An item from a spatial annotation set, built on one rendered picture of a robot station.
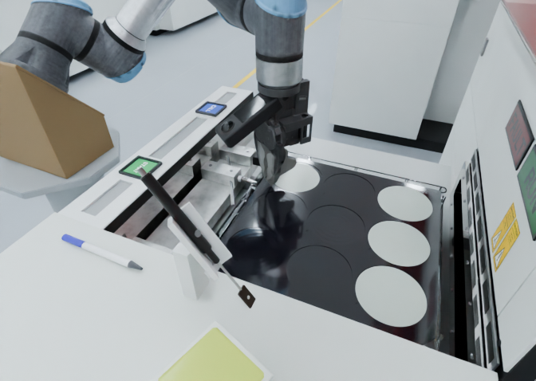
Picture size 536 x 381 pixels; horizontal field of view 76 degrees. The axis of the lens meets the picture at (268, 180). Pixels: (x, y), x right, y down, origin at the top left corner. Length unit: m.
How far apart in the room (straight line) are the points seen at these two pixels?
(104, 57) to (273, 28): 0.59
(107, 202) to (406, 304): 0.49
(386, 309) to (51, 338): 0.42
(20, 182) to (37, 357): 0.62
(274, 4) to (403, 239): 0.42
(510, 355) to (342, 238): 0.28
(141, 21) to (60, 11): 0.18
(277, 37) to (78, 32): 0.59
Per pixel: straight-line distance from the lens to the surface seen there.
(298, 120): 0.60
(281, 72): 0.55
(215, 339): 0.35
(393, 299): 0.55
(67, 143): 0.95
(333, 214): 0.65
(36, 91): 0.89
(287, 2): 0.52
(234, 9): 0.60
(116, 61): 1.02
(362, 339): 0.43
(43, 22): 0.99
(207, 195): 0.72
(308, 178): 0.72
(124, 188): 0.65
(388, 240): 0.63
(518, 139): 0.57
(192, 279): 0.42
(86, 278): 0.52
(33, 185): 1.00
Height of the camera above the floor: 1.34
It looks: 38 degrees down
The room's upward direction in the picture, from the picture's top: straight up
